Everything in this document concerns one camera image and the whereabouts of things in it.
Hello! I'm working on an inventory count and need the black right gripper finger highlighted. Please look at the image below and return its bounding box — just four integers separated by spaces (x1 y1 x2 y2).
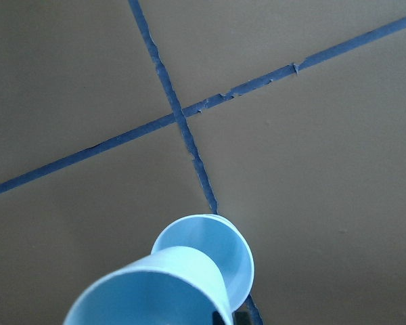
212 311 253 325

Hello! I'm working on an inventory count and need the light blue cup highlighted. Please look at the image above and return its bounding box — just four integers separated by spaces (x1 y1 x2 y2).
152 214 254 311
64 246 233 324

